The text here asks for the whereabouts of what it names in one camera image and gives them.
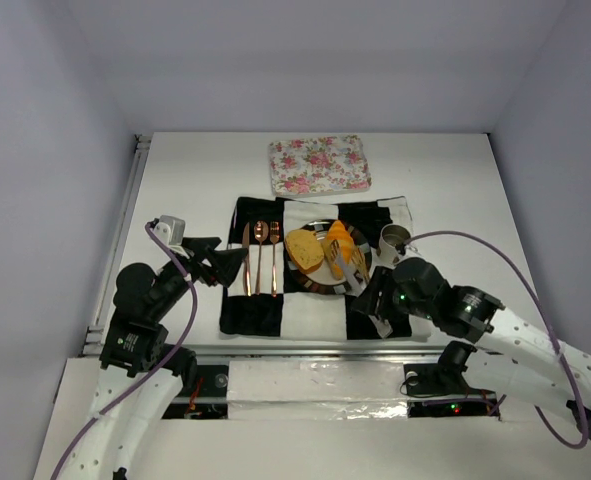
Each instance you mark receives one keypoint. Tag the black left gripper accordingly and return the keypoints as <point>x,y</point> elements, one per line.
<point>201,257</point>

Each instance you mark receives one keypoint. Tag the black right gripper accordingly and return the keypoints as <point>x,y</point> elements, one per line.
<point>375,293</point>

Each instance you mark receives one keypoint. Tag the orange croissant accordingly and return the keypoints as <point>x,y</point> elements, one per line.
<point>339,233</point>

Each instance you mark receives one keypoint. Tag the bread slice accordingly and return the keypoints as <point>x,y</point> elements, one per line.
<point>304,250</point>

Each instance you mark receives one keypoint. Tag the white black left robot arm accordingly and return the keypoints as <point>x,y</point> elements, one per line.
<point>139,372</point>

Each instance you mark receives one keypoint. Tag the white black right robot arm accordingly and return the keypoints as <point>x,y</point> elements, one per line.
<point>492,348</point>

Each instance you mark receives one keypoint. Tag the copper table knife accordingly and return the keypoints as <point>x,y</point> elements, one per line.
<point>247,273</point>

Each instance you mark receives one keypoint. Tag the copper spoon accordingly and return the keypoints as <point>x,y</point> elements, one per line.
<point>261,231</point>

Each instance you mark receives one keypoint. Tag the dark rimmed ceramic plate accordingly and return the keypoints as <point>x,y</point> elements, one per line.
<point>322,281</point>

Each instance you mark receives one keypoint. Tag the black white checkered cloth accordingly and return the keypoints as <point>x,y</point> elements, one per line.
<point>296,314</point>

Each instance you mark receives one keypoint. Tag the copper fork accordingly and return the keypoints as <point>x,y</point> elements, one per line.
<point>274,236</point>

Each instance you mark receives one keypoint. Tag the steel cup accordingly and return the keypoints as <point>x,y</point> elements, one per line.
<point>390,236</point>

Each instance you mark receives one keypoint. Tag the white foam front panel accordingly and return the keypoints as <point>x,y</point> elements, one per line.
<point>315,390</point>

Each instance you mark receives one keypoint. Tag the floral rectangular tray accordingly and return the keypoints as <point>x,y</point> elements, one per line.
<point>322,165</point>

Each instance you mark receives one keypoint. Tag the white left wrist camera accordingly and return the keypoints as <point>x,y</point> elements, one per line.
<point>169,230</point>

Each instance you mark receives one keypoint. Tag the aluminium frame rail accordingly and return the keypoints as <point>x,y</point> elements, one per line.
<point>92,343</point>

